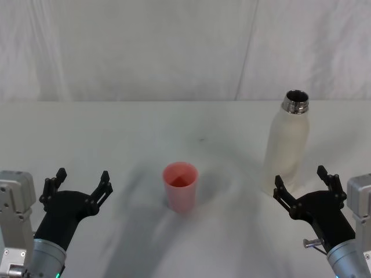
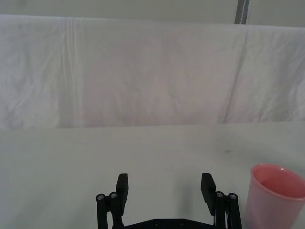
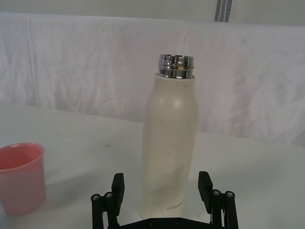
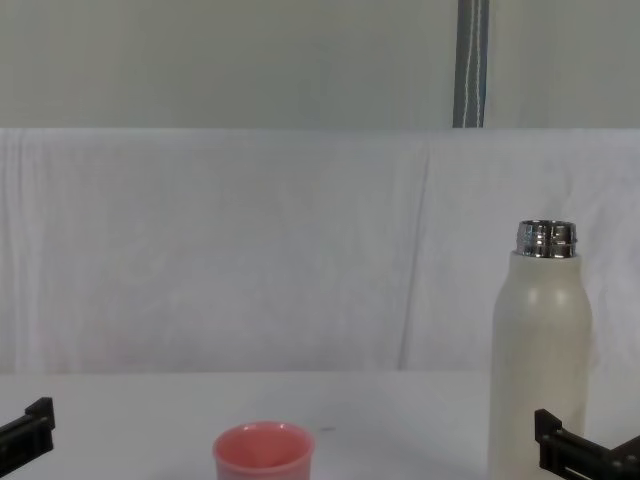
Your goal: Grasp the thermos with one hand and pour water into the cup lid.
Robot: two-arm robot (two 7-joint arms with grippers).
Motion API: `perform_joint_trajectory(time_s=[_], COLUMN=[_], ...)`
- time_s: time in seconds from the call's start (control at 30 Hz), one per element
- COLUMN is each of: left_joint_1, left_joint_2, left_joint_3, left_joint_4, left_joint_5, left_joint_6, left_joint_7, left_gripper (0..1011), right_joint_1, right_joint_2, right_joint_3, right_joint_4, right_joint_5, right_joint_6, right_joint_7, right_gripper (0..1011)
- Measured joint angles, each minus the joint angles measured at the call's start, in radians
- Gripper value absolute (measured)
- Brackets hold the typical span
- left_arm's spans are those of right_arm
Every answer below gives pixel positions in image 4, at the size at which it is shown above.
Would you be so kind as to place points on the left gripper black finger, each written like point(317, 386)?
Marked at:
point(30, 430)

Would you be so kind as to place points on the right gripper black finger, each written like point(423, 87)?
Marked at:
point(555, 445)

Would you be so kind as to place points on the cream vacuum bottle steel neck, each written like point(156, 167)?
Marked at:
point(540, 350)

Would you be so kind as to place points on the white table cloth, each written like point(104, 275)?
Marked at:
point(390, 425)

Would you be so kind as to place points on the pink cup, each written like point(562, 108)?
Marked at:
point(262, 457)

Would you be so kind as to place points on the white draped backdrop cloth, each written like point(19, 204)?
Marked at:
point(250, 250)

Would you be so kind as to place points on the grey striped post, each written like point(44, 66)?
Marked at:
point(470, 65)

